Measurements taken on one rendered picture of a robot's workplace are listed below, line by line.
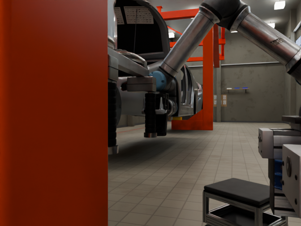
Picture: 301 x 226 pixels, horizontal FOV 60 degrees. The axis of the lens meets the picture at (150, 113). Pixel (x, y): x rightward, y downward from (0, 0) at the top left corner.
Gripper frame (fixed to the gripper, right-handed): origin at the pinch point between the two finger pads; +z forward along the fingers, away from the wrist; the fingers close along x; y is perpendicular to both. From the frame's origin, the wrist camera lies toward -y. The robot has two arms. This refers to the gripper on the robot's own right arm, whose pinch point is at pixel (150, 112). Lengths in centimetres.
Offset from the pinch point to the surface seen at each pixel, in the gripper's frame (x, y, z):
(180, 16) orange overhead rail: -77, 242, -580
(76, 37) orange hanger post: 10, 7, 63
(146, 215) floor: -35, -83, -116
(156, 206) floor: -31, -83, -136
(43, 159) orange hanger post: 10, -3, 67
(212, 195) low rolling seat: 17, -54, -88
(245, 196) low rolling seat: 37, -49, -76
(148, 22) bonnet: -82, 134, -296
